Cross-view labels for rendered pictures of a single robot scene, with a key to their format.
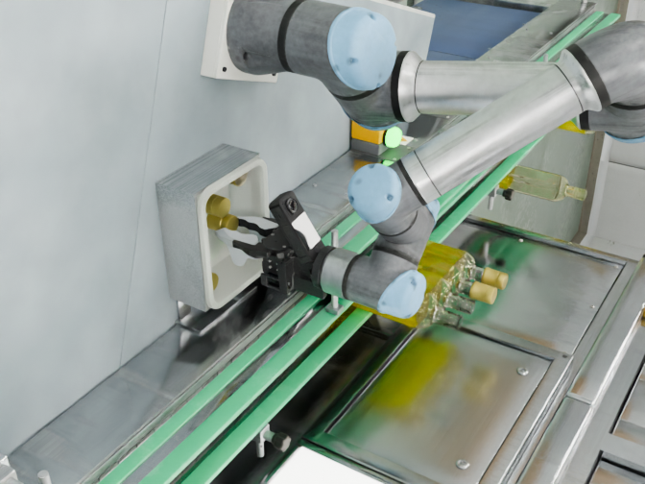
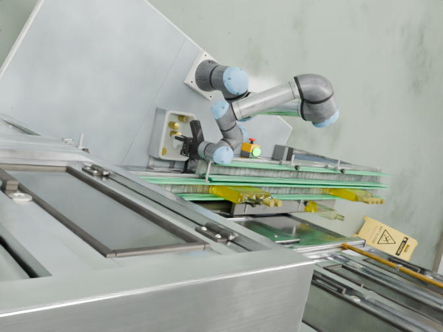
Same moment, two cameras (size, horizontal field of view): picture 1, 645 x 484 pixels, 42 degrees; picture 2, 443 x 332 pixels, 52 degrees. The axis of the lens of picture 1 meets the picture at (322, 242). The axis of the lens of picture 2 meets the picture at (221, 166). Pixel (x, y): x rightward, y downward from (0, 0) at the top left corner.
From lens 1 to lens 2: 1.08 m
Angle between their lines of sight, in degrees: 26
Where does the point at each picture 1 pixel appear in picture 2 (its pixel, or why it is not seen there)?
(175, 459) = not seen: hidden behind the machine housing
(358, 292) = (208, 151)
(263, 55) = (205, 79)
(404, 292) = (222, 150)
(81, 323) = (113, 136)
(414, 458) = not seen: hidden behind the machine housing
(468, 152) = (252, 100)
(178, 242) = (156, 130)
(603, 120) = (307, 112)
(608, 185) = not seen: outside the picture
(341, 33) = (229, 70)
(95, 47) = (151, 50)
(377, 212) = (217, 112)
